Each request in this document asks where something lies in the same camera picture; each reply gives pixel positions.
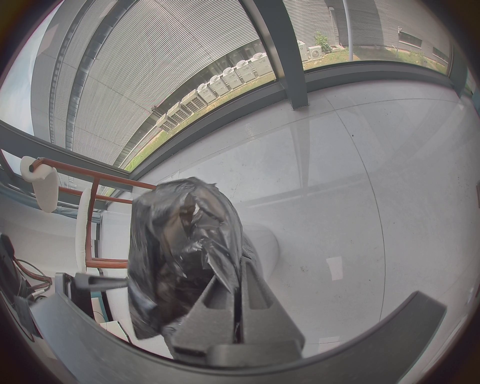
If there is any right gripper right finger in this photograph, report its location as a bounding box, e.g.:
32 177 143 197
239 255 305 353

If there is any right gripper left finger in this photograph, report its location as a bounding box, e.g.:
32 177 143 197
169 275 241 358

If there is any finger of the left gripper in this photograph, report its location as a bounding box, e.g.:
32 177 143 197
74 273 130 292

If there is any black plastic bag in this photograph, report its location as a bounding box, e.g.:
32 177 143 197
127 177 260 340

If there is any red-brown chair with white cushions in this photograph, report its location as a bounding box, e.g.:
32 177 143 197
20 155 158 277

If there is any window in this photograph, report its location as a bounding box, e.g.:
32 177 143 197
0 0 480 181

